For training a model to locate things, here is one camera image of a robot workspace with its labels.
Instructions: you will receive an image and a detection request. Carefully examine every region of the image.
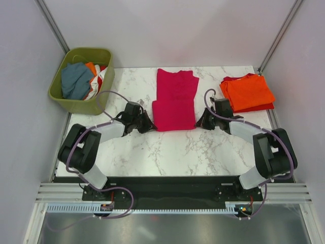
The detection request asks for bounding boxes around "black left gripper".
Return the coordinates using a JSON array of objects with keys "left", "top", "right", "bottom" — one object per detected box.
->
[{"left": 132, "top": 110, "right": 157, "bottom": 134}]

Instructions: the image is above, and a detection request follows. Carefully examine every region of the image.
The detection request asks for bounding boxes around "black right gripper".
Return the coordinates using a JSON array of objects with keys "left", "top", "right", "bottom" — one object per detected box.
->
[{"left": 194, "top": 107, "right": 221, "bottom": 130}]

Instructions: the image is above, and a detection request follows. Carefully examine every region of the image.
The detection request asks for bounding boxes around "magenta t shirt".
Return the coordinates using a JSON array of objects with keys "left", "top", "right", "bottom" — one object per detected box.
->
[{"left": 152, "top": 69, "right": 199, "bottom": 132}]

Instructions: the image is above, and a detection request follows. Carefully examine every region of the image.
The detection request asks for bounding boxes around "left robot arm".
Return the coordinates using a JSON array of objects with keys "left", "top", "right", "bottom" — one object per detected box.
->
[{"left": 57, "top": 102, "right": 157, "bottom": 200}]

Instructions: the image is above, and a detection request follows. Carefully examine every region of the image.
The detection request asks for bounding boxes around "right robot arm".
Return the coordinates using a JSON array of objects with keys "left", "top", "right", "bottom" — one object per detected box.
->
[{"left": 195, "top": 99, "right": 298, "bottom": 200}]

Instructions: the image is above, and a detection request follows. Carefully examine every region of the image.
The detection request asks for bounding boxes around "folded orange t shirt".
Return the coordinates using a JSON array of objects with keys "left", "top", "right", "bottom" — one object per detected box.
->
[{"left": 219, "top": 75, "right": 276, "bottom": 112}]

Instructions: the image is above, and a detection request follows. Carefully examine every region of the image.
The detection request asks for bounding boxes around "folded red t shirt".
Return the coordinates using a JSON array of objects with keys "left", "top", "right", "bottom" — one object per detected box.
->
[{"left": 222, "top": 73, "right": 276, "bottom": 113}]

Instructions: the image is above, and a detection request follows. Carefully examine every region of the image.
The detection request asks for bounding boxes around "olive green plastic bin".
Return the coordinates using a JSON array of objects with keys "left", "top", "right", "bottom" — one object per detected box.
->
[{"left": 48, "top": 47, "right": 115, "bottom": 115}]

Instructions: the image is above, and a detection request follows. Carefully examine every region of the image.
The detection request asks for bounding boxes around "grey blue t shirt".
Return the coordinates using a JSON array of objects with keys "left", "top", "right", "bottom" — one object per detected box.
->
[{"left": 61, "top": 62, "right": 94, "bottom": 100}]

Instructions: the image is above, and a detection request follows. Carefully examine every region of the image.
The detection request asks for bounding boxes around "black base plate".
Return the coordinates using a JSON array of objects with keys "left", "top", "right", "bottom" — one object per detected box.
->
[{"left": 82, "top": 176, "right": 263, "bottom": 210}]

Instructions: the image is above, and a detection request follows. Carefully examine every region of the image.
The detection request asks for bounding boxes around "aluminium rail profile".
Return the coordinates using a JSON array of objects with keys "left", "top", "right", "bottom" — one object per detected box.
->
[{"left": 36, "top": 183, "right": 312, "bottom": 204}]

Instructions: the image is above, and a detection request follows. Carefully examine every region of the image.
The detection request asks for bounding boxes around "white slotted cable duct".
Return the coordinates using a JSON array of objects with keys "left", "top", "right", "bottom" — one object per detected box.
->
[{"left": 46, "top": 202, "right": 247, "bottom": 215}]

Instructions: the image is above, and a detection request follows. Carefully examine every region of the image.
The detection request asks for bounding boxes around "right aluminium frame post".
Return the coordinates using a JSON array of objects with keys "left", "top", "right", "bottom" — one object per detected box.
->
[{"left": 254, "top": 0, "right": 305, "bottom": 75}]

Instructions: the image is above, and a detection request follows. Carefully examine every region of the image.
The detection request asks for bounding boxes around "aluminium frame post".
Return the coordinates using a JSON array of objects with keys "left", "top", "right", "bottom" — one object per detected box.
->
[
  {"left": 35, "top": 0, "right": 70, "bottom": 53},
  {"left": 254, "top": 0, "right": 305, "bottom": 75}
]

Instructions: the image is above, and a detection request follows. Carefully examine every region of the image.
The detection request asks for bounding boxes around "left aluminium frame post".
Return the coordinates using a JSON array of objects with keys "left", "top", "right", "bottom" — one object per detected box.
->
[{"left": 35, "top": 0, "right": 70, "bottom": 53}]

